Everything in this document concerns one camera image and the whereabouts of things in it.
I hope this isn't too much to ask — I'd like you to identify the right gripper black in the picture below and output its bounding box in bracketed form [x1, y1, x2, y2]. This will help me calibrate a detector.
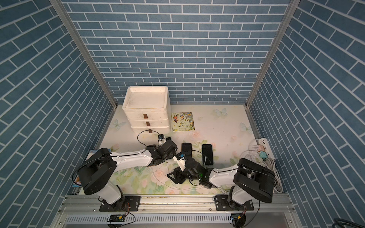
[167, 165, 201, 183]

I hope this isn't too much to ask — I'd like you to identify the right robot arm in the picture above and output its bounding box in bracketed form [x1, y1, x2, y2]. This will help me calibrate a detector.
[167, 156, 277, 205]

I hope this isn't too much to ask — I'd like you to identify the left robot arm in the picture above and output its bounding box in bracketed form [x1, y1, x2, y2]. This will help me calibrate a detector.
[76, 139, 177, 205]

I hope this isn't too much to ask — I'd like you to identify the colourful children's picture book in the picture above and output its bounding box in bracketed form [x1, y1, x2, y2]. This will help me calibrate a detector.
[172, 112, 195, 132]

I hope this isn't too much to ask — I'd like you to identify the white three-drawer storage box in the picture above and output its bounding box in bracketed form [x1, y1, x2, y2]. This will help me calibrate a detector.
[122, 86, 172, 134]

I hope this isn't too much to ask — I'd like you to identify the small black controller board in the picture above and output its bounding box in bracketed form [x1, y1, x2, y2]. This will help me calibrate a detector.
[107, 214, 126, 223]

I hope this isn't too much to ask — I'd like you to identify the white power strip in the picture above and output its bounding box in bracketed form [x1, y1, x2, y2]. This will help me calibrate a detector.
[255, 138, 276, 159]

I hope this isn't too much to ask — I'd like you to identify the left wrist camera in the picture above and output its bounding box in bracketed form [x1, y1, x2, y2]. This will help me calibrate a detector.
[157, 134, 166, 146]

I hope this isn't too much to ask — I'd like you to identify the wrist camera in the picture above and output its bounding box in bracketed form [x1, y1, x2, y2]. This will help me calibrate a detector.
[173, 153, 186, 171]
[157, 134, 166, 146]

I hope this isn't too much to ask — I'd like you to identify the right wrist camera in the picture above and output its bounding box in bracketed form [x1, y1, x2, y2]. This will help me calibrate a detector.
[173, 153, 186, 171]

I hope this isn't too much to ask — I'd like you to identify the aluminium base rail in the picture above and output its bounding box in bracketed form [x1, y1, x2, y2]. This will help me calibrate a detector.
[58, 194, 295, 215]

